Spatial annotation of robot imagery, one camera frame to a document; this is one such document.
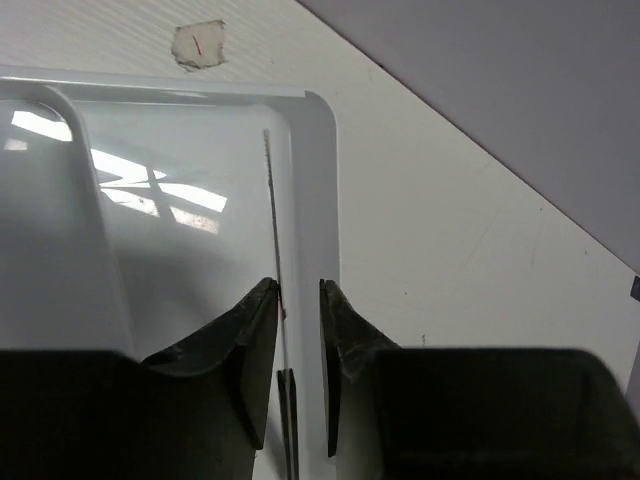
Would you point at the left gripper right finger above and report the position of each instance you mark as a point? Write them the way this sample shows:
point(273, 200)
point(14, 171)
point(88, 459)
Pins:
point(396, 412)

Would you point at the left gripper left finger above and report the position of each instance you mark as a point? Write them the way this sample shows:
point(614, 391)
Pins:
point(194, 410)

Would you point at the dark handled knife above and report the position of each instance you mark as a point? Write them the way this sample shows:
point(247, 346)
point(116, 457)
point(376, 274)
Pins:
point(285, 376)

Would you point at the white divided cutlery tray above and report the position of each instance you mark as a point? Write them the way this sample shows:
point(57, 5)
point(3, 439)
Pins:
point(183, 178)

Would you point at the right blue table label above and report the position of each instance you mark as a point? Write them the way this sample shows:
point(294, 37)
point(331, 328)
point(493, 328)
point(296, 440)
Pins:
point(635, 288)

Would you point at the white tape patch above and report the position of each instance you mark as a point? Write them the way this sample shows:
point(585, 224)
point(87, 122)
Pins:
point(199, 46)

